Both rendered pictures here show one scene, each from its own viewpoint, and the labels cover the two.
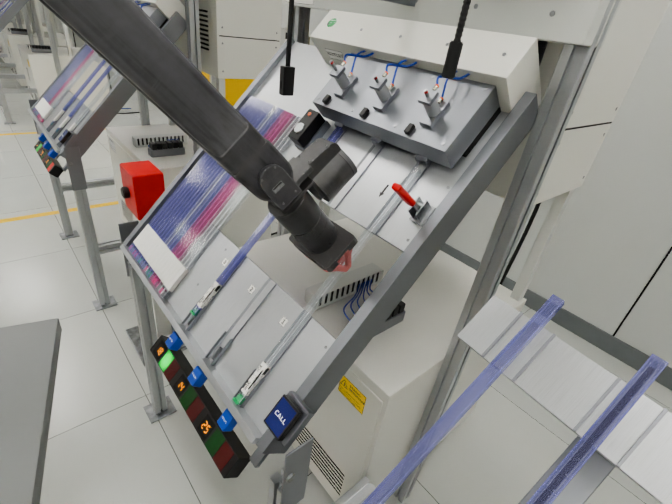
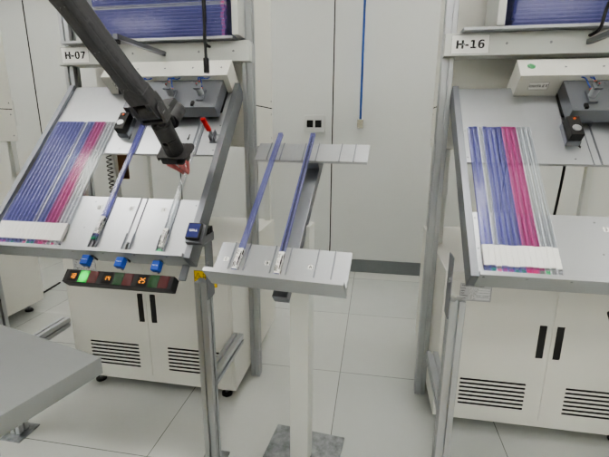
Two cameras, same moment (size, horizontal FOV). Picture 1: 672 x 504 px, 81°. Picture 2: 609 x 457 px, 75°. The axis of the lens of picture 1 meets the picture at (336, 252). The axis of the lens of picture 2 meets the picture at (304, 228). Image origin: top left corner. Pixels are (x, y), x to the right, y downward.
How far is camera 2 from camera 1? 86 cm
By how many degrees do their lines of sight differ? 37
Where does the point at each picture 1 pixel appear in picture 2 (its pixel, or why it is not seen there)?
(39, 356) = not seen: outside the picture
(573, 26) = (243, 54)
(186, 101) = (128, 71)
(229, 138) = (143, 87)
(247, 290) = (129, 210)
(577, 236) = (285, 205)
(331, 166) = (176, 108)
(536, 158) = (249, 111)
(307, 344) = (185, 209)
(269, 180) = (159, 107)
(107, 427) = not seen: outside the picture
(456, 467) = (281, 347)
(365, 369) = not seen: hidden behind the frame
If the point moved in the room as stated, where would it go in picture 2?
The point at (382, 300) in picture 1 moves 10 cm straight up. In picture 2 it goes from (214, 174) to (213, 142)
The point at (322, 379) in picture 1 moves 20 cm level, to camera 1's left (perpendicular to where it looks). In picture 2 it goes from (202, 216) to (132, 225)
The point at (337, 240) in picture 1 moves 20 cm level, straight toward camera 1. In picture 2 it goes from (185, 148) to (210, 150)
